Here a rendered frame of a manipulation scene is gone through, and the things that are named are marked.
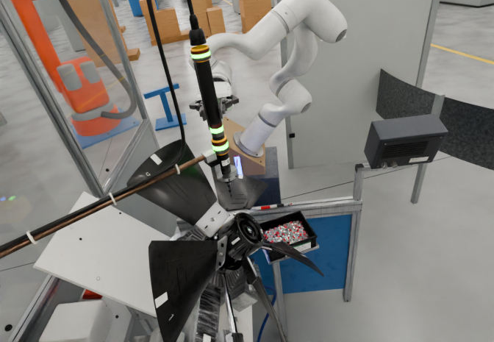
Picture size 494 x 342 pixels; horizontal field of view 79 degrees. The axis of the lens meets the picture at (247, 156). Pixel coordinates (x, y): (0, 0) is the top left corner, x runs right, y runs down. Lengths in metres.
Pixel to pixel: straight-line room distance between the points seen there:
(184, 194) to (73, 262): 0.32
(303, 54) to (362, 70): 1.59
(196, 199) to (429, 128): 0.94
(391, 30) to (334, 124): 0.89
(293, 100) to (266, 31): 0.48
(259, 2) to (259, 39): 7.96
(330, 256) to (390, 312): 0.58
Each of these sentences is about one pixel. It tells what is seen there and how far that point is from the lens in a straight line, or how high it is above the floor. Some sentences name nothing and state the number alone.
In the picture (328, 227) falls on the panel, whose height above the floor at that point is 0.68.
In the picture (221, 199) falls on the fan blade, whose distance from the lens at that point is 1.07.
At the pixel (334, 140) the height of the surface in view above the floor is 0.29.
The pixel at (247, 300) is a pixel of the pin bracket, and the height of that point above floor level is 0.95.
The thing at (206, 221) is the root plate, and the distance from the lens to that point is 0.91.
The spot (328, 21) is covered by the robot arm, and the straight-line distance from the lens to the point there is 1.12.
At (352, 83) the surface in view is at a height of 0.85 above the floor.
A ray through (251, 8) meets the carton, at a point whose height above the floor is 0.70.
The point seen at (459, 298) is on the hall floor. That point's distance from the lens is 2.39.
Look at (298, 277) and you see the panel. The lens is 1.93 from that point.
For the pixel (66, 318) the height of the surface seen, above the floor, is 0.97.
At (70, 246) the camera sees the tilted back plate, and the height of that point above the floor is 1.33.
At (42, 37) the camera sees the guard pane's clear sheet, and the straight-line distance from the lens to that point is 1.53.
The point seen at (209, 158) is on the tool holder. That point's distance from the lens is 0.80.
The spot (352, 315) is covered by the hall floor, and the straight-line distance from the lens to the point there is 2.15.
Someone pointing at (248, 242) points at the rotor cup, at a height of 1.23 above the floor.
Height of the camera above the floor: 1.88
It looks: 34 degrees down
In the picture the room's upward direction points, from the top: 9 degrees counter-clockwise
